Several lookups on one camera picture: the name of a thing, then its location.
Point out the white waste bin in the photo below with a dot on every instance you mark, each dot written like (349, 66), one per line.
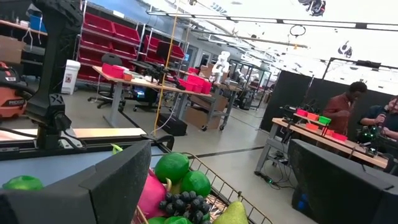
(70, 77)

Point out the small red bin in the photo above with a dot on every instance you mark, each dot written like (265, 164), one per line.
(301, 112)

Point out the black box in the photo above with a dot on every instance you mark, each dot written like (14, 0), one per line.
(172, 124)

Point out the small green bin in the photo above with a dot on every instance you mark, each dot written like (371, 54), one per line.
(325, 120)

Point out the green lime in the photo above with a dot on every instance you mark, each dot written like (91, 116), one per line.
(155, 221)
(171, 168)
(23, 183)
(177, 220)
(196, 183)

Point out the black robot arm on workbench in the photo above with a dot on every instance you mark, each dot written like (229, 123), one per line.
(155, 70)

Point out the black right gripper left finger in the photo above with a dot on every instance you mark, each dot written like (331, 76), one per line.
(93, 193)

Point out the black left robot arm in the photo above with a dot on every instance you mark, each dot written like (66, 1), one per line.
(53, 77)

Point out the pink dragon fruit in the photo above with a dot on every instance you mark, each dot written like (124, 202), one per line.
(152, 196)

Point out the cardboard box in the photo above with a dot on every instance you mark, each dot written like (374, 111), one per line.
(11, 49)
(202, 118)

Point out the yellow-green pear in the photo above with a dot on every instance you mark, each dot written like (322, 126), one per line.
(174, 186)
(231, 214)

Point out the shelf rack with red bins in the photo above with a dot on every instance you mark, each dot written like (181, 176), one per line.
(109, 40)

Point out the black grape bunch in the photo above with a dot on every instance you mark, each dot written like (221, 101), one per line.
(183, 202)

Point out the red storage bin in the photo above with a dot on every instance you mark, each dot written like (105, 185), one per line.
(113, 71)
(199, 84)

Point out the small orange bin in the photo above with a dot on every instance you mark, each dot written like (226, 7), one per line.
(312, 116)

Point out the black device with green lights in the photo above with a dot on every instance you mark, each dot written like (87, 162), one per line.
(368, 135)

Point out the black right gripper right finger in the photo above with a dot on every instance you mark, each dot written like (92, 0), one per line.
(342, 186)

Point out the black office chair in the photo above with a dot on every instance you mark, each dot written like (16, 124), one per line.
(110, 60)

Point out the person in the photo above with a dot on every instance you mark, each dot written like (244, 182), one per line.
(381, 118)
(342, 109)

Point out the blue storage bin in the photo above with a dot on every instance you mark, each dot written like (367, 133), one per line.
(38, 22)

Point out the orange shop vacuum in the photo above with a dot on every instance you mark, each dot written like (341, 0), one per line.
(11, 99)

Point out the wooden top workbench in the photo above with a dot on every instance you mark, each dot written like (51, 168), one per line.
(140, 82)

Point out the wooden top table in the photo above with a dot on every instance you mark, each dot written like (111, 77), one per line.
(326, 140)

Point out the black partition wall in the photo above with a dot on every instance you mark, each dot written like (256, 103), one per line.
(289, 93)

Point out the white humanoid robot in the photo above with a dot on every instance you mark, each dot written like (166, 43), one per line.
(220, 65)

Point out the wooden table side board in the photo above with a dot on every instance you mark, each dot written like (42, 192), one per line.
(102, 132)

